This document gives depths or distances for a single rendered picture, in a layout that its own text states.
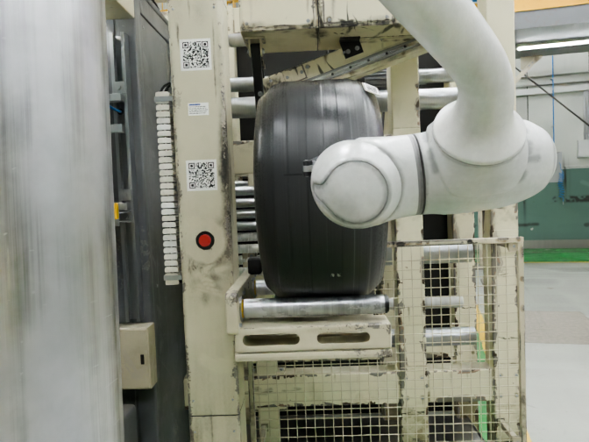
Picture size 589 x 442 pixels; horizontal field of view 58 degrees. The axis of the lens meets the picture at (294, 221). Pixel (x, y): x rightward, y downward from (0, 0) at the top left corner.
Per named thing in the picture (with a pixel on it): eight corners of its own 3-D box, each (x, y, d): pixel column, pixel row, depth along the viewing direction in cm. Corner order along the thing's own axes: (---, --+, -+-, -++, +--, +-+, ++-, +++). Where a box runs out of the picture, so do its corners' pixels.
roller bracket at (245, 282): (226, 336, 120) (224, 293, 119) (247, 300, 159) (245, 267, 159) (241, 335, 120) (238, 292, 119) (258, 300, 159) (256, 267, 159)
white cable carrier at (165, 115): (165, 285, 132) (154, 91, 130) (170, 281, 137) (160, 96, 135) (182, 284, 132) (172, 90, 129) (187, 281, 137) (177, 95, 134)
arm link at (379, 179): (315, 218, 74) (408, 208, 73) (316, 246, 59) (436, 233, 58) (305, 141, 72) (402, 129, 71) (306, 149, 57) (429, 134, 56)
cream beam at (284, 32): (239, 32, 152) (237, -20, 152) (249, 54, 178) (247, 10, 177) (451, 21, 151) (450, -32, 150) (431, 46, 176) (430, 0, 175)
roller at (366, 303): (240, 298, 128) (241, 317, 127) (237, 299, 123) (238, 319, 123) (386, 293, 127) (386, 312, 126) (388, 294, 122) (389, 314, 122)
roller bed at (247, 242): (211, 279, 170) (207, 187, 169) (219, 272, 185) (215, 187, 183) (273, 277, 170) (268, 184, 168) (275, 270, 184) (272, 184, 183)
